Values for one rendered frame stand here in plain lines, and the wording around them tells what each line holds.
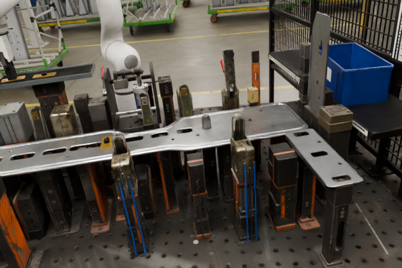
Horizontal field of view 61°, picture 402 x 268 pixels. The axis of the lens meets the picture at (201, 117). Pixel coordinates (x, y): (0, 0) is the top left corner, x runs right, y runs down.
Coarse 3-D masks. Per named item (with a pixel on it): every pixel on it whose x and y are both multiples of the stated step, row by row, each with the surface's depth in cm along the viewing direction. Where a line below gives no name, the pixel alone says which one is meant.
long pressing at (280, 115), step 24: (192, 120) 124; (216, 120) 123; (264, 120) 120; (288, 120) 118; (24, 144) 119; (48, 144) 118; (72, 144) 116; (144, 144) 112; (168, 144) 111; (192, 144) 109; (216, 144) 109; (0, 168) 107; (24, 168) 106; (48, 168) 105
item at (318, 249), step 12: (336, 180) 89; (336, 192) 87; (348, 192) 88; (336, 204) 89; (348, 204) 90; (336, 216) 91; (324, 228) 98; (336, 228) 93; (324, 240) 99; (336, 240) 98; (324, 252) 100; (336, 252) 98; (324, 264) 100; (336, 264) 99
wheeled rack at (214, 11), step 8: (208, 0) 735; (264, 0) 781; (288, 0) 754; (296, 0) 723; (208, 8) 743; (216, 8) 752; (224, 8) 748; (232, 8) 743; (240, 8) 737; (248, 8) 735; (256, 8) 734; (264, 8) 732; (280, 8) 731; (288, 8) 737; (216, 16) 757
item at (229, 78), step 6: (228, 54) 122; (228, 60) 126; (228, 66) 127; (228, 72) 128; (234, 72) 127; (228, 78) 128; (234, 78) 128; (228, 84) 128; (234, 84) 128; (228, 90) 129; (234, 90) 129; (228, 96) 129
